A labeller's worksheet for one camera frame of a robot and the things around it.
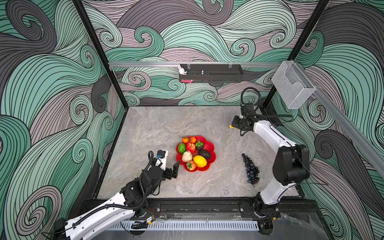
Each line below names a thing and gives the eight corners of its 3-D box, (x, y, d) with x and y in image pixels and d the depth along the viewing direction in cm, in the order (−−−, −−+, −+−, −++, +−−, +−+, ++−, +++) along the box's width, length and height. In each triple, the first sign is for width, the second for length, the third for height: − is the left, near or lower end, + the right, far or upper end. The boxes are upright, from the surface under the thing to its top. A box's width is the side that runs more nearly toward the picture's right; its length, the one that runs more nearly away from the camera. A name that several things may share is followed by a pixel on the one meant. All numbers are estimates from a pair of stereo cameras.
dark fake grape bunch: (248, 184, 83) (251, 181, 79) (241, 157, 94) (243, 153, 90) (258, 184, 83) (262, 181, 79) (250, 157, 94) (253, 153, 90)
